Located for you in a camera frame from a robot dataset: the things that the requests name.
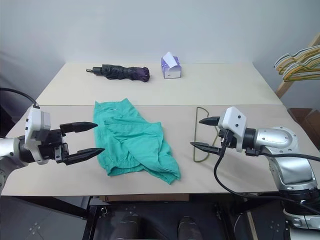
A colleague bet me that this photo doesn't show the dark rounded shape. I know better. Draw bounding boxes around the dark rounded shape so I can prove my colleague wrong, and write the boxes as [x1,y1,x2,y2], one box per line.
[119,214,141,240]
[177,215,201,240]

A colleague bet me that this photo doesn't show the hangers on wooden rack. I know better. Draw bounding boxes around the hangers on wooden rack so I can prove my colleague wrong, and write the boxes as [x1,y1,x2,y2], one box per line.
[275,33,320,97]

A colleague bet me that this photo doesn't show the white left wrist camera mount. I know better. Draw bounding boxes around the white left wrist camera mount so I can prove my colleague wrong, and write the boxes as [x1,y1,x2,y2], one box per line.
[24,105,52,165]

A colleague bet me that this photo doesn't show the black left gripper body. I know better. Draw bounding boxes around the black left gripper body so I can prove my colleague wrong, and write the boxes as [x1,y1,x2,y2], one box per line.
[37,128,70,164]

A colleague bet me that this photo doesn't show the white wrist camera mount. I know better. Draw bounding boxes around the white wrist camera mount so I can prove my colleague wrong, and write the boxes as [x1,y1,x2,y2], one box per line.
[24,105,52,165]
[217,106,249,153]

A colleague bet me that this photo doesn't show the brown cardboard box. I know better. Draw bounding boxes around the brown cardboard box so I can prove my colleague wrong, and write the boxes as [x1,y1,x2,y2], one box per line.
[287,107,320,151]

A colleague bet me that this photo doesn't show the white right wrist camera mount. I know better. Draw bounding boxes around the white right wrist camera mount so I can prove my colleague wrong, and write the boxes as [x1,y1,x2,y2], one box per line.
[217,106,249,153]

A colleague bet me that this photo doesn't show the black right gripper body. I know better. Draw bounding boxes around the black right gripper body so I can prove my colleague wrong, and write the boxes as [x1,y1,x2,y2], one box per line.
[218,128,238,150]

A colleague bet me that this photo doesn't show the purple white tissue box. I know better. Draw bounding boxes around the purple white tissue box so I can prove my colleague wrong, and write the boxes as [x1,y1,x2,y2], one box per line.
[160,51,182,80]

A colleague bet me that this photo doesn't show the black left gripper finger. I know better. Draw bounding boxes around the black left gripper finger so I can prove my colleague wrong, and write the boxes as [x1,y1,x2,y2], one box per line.
[59,121,99,137]
[64,147,106,166]

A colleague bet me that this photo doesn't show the folded black purple umbrella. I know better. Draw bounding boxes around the folded black purple umbrella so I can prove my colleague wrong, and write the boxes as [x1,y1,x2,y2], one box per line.
[85,63,152,83]

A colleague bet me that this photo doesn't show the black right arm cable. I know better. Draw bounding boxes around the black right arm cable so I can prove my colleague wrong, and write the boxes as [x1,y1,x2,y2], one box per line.
[213,129,320,216]

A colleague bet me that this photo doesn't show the olive wire hanger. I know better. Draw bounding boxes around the olive wire hanger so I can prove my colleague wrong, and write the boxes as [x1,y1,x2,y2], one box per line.
[192,106,221,164]

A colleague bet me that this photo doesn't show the green shorts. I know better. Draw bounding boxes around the green shorts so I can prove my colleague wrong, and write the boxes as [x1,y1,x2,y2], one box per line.
[93,98,181,186]

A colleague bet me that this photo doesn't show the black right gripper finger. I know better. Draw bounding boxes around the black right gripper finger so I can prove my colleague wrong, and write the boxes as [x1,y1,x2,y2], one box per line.
[198,116,221,127]
[190,141,223,155]

